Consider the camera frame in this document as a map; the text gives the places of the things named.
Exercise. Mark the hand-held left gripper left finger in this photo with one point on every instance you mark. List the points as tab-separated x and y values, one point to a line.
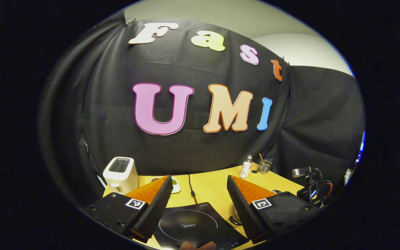
158	208

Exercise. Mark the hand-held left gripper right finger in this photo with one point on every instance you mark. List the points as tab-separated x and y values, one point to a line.
243	211

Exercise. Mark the black induction cooktop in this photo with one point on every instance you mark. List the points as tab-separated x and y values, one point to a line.
189	225

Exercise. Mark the white divided bean plate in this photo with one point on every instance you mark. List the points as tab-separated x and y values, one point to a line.
175	185

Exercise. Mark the small white bottle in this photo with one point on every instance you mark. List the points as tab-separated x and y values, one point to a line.
246	168

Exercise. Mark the glass holder with sticks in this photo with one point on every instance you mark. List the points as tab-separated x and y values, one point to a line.
264	166

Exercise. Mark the white toaster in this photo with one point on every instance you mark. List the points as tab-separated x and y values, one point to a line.
120	175

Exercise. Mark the webcam on black stand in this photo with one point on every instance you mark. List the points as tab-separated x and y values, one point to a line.
311	189

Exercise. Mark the black backdrop cloth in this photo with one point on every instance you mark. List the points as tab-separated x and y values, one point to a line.
116	146

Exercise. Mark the blue lit screen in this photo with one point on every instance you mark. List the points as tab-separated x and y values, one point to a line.
360	147

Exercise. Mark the black cloth clip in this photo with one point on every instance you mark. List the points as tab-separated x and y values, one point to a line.
284	61
128	21

